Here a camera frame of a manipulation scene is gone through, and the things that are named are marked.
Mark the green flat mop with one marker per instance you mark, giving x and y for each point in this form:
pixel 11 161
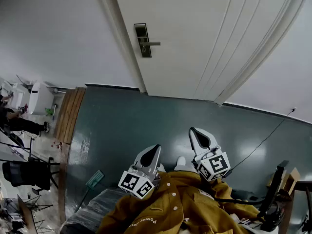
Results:
pixel 95 179

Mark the brown wooden board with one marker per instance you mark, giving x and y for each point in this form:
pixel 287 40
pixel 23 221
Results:
pixel 26 216

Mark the wooden railing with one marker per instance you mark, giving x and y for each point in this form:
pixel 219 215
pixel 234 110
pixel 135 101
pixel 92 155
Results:
pixel 301 186

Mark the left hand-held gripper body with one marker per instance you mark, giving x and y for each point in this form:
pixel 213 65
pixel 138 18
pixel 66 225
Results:
pixel 146 160

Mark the black monitor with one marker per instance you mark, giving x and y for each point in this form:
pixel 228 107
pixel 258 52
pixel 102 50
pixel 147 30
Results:
pixel 274 191

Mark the grey table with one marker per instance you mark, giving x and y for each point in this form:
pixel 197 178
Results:
pixel 9 152

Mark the small green object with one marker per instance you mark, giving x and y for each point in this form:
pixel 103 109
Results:
pixel 48 111

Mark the person's left forearm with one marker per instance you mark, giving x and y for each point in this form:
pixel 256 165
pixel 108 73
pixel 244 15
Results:
pixel 126 211

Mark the white wall outlet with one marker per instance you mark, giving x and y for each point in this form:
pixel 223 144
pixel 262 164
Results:
pixel 294 109

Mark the white rounded appliance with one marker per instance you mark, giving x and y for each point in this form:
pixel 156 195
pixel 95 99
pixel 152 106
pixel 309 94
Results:
pixel 40 99

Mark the white cabinet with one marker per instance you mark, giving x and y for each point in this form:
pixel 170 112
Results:
pixel 18 96

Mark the black office chair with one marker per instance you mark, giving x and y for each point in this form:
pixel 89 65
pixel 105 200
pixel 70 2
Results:
pixel 26 174

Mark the person's right forearm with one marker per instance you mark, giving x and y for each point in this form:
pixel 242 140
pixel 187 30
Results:
pixel 231 199

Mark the wooden slat panel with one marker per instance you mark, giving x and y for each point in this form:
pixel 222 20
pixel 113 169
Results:
pixel 69 113

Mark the person's white shoe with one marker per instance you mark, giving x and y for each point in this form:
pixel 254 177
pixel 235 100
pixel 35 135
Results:
pixel 181 163

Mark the black plastic-wrapped bundle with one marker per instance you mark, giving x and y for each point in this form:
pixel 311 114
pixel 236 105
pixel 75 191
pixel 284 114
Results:
pixel 90 213

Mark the person's mustard jacket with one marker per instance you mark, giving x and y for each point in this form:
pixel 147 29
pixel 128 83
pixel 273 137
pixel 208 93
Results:
pixel 175 203

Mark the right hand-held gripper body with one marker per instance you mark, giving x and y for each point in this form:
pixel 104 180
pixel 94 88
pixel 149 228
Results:
pixel 214 166

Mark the cardboard box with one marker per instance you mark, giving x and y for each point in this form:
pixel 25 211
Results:
pixel 291 179

